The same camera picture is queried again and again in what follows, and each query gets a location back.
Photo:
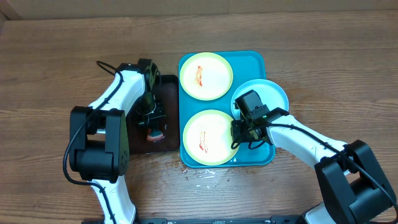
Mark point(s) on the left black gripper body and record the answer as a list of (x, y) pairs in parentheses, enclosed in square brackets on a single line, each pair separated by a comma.
[(149, 110)]

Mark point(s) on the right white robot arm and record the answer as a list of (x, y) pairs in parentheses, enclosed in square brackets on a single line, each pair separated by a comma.
[(353, 185)]

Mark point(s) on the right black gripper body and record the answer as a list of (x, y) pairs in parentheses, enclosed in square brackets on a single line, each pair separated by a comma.
[(240, 128)]

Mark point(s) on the black rectangular tray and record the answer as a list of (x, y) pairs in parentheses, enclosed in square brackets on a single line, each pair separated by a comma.
[(166, 90)]

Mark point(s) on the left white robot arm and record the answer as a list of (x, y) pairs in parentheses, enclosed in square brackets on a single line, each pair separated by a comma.
[(97, 154)]

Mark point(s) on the teal plastic tray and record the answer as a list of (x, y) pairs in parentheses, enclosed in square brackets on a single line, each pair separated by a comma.
[(246, 66)]

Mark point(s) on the yellow-green plate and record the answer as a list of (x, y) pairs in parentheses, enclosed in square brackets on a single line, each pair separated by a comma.
[(207, 138), (206, 76)]

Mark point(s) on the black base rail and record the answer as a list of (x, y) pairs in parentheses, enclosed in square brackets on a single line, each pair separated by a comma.
[(276, 219)]

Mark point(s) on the green and orange sponge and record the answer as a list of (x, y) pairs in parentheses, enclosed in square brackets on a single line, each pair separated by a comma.
[(154, 135)]

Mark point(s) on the light blue plate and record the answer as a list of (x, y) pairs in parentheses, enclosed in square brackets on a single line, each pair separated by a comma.
[(270, 93)]

